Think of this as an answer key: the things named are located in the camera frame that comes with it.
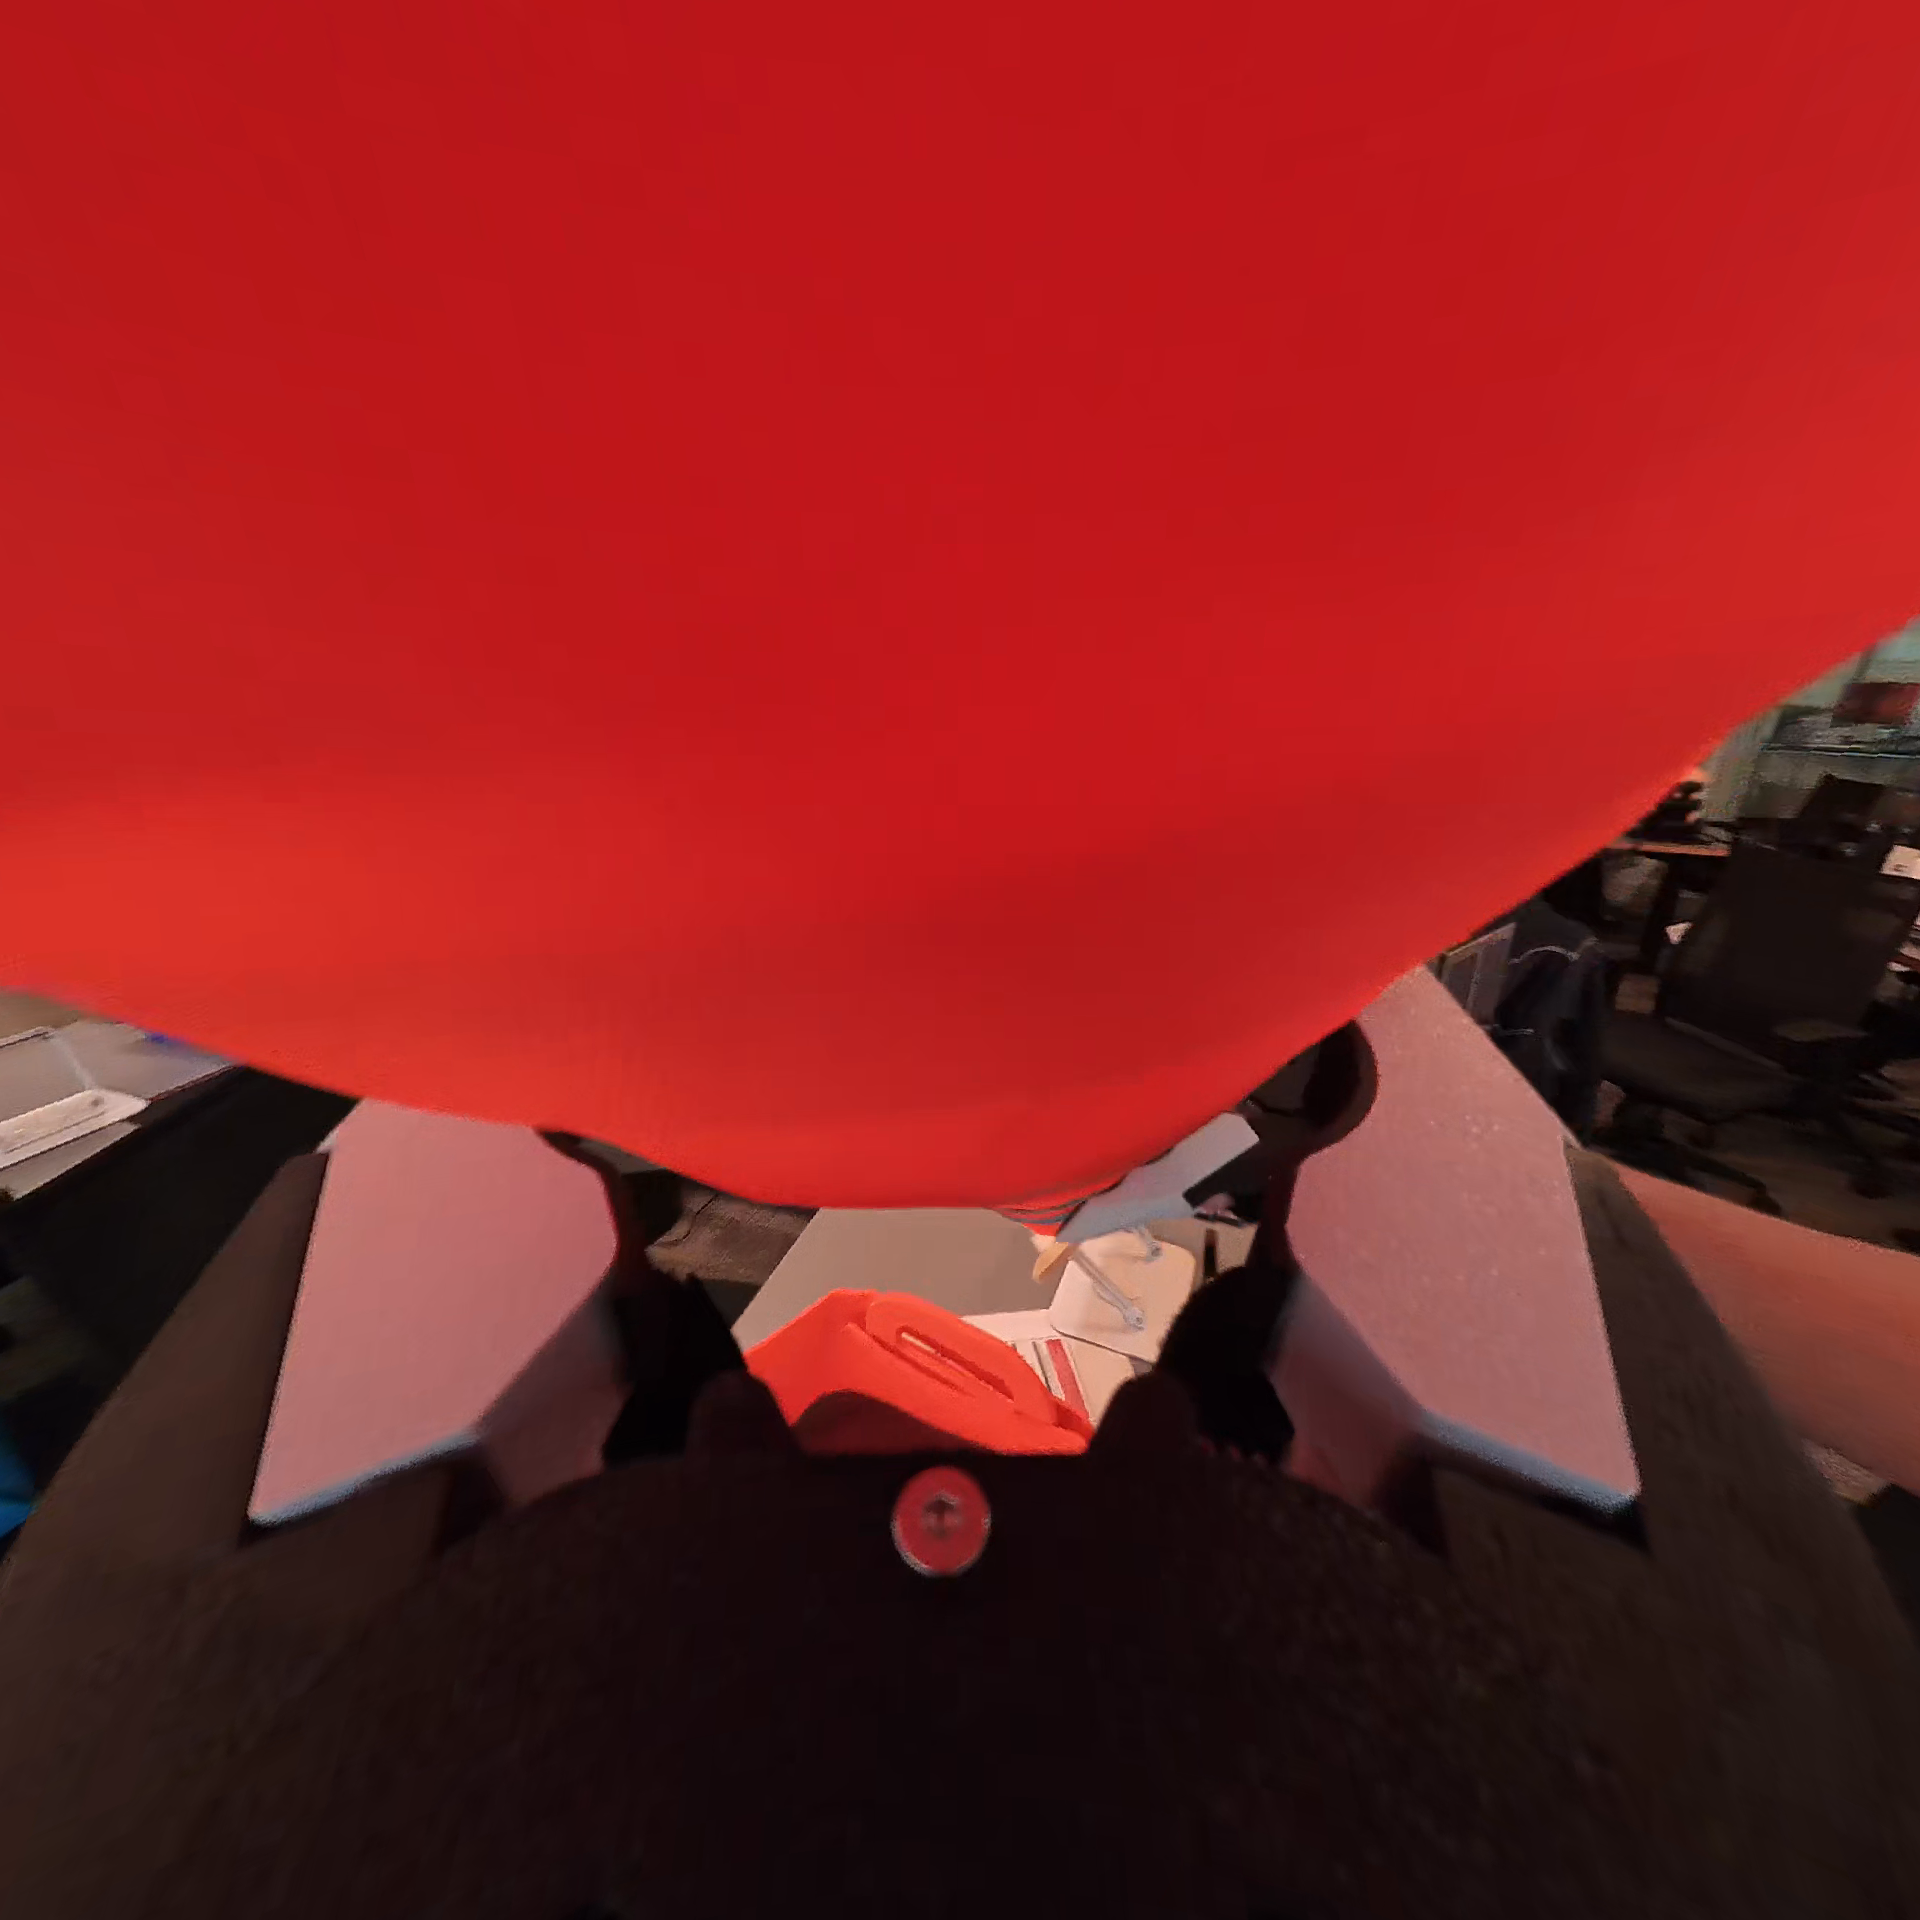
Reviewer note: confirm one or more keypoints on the white paper with red print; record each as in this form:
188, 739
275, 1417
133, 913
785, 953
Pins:
1051, 1359

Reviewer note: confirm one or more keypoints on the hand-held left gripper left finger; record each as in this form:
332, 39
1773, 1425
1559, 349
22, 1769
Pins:
436, 1289

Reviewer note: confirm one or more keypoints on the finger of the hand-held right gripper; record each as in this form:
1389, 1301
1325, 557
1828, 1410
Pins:
1171, 1177

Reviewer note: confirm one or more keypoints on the orange garment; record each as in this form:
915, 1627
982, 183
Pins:
901, 523

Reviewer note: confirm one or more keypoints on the black office chair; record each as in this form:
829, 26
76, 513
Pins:
1770, 975

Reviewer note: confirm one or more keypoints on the white keyboard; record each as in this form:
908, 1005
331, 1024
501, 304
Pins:
53, 1119

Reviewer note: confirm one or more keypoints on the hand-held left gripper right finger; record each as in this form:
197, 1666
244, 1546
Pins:
1454, 1231

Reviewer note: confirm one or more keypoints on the orange plastic basket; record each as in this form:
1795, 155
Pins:
885, 1371

